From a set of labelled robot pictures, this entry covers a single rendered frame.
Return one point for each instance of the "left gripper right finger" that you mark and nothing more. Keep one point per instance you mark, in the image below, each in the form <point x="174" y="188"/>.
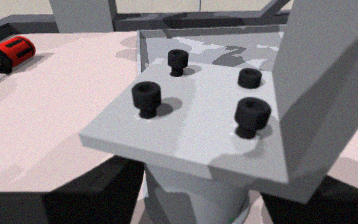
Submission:
<point x="333" y="202"/>

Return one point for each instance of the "red screwdriver handle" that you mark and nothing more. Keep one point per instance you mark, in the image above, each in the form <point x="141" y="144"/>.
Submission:
<point x="15" y="51"/>

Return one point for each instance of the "grey cylinder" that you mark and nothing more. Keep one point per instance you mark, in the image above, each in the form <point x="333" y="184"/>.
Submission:
<point x="174" y="197"/>

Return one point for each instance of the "grey metal bracket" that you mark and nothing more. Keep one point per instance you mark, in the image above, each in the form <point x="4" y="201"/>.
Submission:
<point x="312" y="91"/>

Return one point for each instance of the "black screw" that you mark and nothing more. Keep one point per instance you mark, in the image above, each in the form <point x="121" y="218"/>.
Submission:
<point x="252" y="114"/>
<point x="177" y="59"/>
<point x="249" y="78"/>
<point x="146" y="97"/>

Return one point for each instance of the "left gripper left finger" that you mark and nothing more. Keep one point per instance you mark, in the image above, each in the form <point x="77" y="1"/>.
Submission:
<point x="106" y="194"/>

